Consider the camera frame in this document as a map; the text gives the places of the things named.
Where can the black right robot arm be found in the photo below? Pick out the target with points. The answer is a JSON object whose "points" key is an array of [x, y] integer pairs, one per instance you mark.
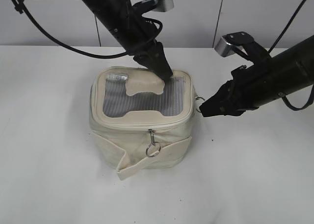
{"points": [[292, 69]]}

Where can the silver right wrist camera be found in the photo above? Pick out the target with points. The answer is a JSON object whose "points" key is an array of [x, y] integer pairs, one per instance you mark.
{"points": [[242, 44]]}

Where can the silver ring zipper pull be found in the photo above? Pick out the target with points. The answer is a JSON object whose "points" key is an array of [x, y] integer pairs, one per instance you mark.
{"points": [[154, 147]]}

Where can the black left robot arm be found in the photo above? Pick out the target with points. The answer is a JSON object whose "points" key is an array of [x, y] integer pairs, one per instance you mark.
{"points": [[97, 7]]}

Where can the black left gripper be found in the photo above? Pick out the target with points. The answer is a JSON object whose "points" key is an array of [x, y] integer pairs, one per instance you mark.
{"points": [[137, 35]]}

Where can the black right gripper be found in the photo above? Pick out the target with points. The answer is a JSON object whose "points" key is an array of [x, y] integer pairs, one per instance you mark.
{"points": [[249, 89]]}

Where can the cream fabric zipper bag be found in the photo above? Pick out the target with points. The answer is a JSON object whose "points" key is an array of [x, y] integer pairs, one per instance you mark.
{"points": [[126, 102]]}

